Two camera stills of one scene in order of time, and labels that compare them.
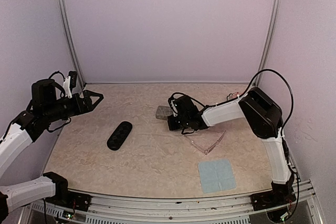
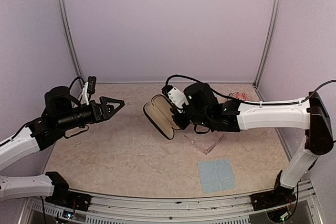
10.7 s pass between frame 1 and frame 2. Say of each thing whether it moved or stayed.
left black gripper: moved
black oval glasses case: moved
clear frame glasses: stayed
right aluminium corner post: stayed
